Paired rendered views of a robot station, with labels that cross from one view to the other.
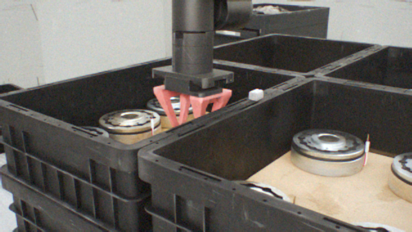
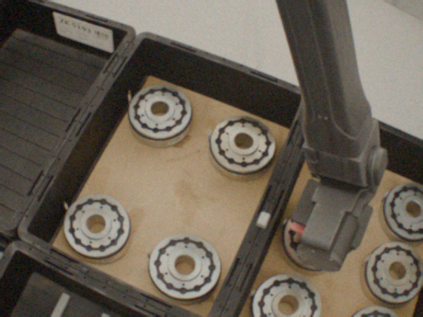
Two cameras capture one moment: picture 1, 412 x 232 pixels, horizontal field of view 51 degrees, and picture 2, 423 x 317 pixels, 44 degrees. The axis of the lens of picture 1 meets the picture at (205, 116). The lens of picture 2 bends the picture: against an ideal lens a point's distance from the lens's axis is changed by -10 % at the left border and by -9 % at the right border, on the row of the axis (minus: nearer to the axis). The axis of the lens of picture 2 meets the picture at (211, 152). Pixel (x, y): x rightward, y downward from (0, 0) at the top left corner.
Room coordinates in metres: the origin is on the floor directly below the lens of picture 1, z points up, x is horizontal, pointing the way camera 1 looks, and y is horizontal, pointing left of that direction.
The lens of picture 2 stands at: (0.80, -0.25, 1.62)
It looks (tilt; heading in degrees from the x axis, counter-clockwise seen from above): 61 degrees down; 159
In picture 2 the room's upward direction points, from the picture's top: 7 degrees clockwise
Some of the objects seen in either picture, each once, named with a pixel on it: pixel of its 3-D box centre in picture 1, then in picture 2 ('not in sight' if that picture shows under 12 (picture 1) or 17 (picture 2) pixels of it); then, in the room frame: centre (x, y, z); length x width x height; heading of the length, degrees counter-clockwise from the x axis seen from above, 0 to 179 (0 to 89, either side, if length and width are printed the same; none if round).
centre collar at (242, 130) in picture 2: not in sight; (243, 141); (0.40, -0.04, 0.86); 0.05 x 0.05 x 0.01
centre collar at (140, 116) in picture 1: (129, 116); (396, 271); (0.68, 0.13, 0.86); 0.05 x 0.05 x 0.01
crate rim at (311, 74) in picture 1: (286, 55); not in sight; (0.94, -0.18, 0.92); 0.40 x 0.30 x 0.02; 142
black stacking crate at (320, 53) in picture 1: (284, 77); not in sight; (0.94, -0.18, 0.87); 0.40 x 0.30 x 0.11; 142
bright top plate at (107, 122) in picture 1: (129, 120); (396, 272); (0.68, 0.13, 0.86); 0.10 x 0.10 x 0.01
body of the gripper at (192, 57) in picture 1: (192, 57); (338, 207); (0.59, 0.02, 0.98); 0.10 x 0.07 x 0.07; 49
